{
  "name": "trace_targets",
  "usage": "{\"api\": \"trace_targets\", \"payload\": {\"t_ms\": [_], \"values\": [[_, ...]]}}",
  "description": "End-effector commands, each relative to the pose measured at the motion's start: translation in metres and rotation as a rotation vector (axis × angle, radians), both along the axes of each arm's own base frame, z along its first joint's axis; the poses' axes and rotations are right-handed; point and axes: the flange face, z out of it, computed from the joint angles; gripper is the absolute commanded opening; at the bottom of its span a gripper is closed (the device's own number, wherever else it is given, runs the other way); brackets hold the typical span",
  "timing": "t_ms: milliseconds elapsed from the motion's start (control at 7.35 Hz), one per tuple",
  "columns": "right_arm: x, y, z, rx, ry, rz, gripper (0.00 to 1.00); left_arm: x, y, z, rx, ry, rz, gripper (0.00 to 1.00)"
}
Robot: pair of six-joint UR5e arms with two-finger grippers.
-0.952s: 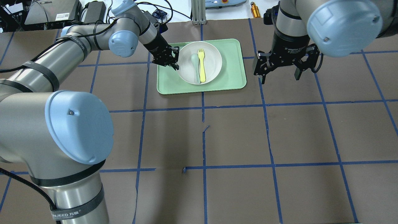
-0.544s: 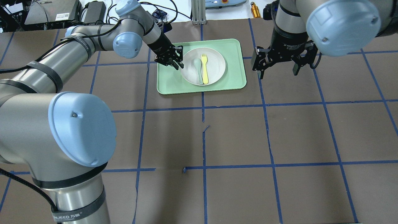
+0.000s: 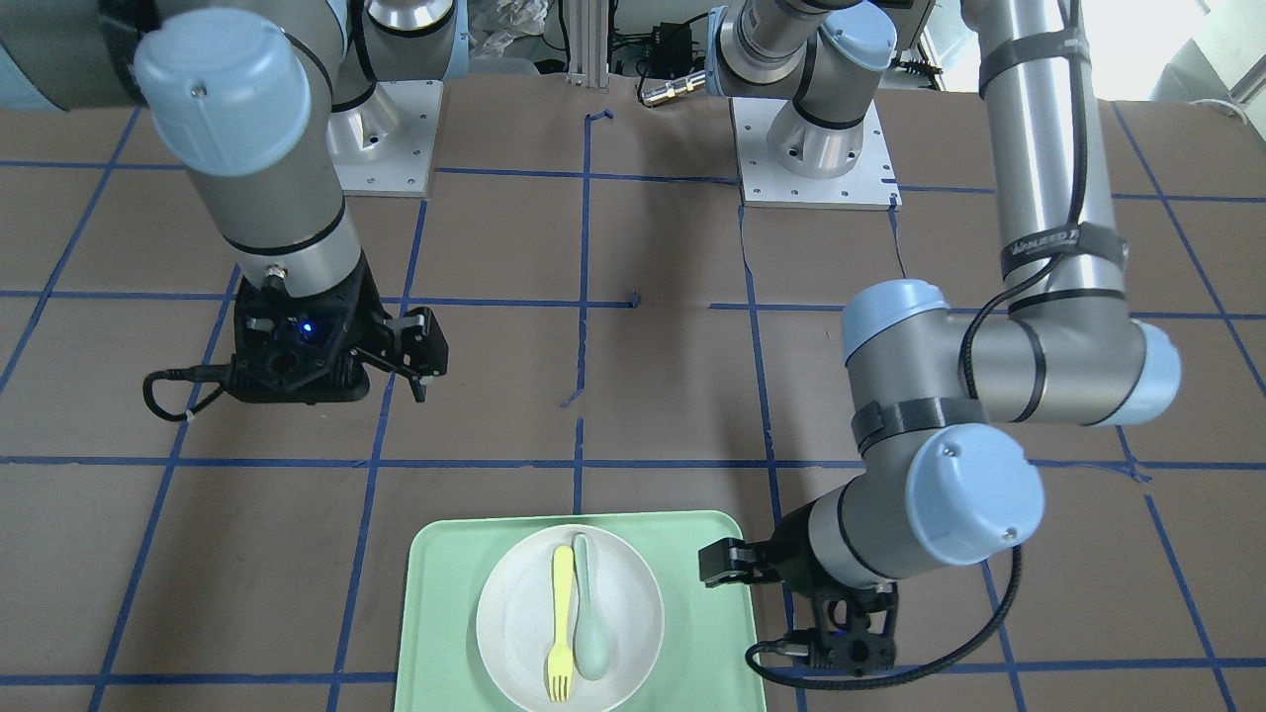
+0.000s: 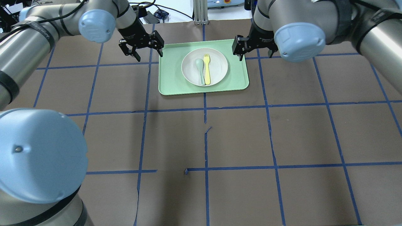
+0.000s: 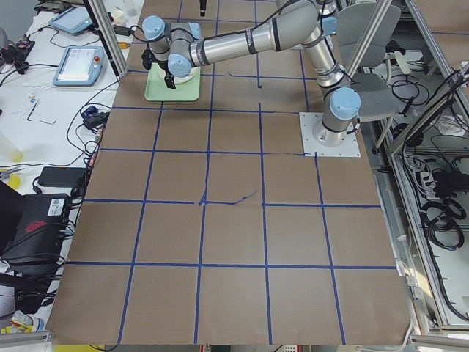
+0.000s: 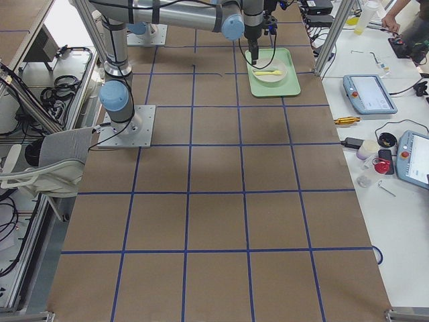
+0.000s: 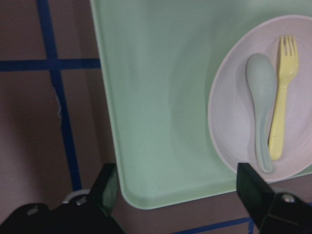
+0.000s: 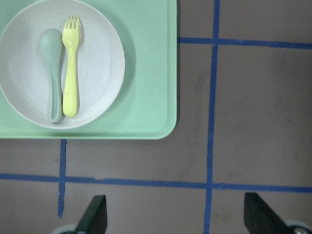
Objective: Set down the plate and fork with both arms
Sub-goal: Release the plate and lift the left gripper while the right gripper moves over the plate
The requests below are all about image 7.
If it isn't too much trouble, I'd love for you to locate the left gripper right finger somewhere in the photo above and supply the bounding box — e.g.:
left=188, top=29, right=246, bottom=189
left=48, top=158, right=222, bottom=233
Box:
left=236, top=163, right=274, bottom=228

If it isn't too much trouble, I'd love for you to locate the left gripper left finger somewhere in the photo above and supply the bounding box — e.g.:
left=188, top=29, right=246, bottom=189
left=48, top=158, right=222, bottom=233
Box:
left=89, top=163, right=118, bottom=216

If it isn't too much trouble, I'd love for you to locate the white round plate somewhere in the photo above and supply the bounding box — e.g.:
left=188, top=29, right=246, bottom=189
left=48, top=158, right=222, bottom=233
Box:
left=208, top=15, right=312, bottom=181

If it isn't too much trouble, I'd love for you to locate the light green spoon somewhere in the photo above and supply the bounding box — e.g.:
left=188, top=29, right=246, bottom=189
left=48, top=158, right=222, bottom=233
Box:
left=246, top=53, right=277, bottom=173

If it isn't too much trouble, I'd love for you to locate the yellow plastic fork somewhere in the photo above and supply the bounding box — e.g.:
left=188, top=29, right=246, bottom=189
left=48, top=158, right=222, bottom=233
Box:
left=269, top=35, right=299, bottom=160

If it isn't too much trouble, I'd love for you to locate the light green tray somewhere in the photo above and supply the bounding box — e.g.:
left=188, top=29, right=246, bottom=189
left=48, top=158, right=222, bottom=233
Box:
left=91, top=0, right=312, bottom=209

